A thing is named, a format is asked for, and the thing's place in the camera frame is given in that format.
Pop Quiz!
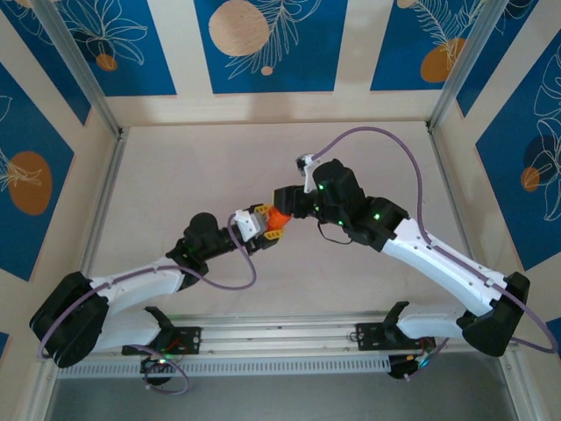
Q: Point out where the thin black cable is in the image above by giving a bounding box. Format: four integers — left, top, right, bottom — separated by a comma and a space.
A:
316, 220, 352, 246

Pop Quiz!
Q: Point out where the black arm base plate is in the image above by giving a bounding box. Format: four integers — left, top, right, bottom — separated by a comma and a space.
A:
166, 325, 203, 355
354, 321, 436, 353

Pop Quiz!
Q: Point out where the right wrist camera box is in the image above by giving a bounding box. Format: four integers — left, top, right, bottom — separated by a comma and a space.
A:
295, 152, 329, 194

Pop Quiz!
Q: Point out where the aluminium frame post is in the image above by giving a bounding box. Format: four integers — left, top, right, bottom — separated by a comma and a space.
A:
31, 0, 124, 138
427, 0, 512, 132

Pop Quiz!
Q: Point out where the aluminium frame leg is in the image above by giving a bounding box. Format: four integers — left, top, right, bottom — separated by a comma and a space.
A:
24, 366, 60, 421
494, 350, 527, 421

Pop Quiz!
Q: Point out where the white slotted cable duct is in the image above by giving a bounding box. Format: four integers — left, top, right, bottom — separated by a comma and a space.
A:
56, 353, 392, 379

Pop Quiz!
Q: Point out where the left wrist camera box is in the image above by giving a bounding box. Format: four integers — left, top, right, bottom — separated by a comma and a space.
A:
228, 208, 272, 241

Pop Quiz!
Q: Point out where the long aluminium base rail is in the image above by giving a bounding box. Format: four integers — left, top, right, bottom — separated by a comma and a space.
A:
43, 311, 514, 357

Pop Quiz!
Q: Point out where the aluminium side rail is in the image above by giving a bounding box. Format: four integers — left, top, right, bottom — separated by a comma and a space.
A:
65, 129, 129, 324
427, 125, 492, 317

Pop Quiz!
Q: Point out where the black electronics hub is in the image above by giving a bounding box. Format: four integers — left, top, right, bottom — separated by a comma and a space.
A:
387, 353, 435, 382
138, 353, 176, 377

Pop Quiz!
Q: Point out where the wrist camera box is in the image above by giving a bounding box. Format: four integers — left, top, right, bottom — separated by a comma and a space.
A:
295, 152, 329, 194
228, 208, 272, 241

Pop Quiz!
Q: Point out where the orange pill bottle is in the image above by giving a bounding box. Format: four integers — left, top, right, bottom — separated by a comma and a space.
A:
266, 205, 288, 233

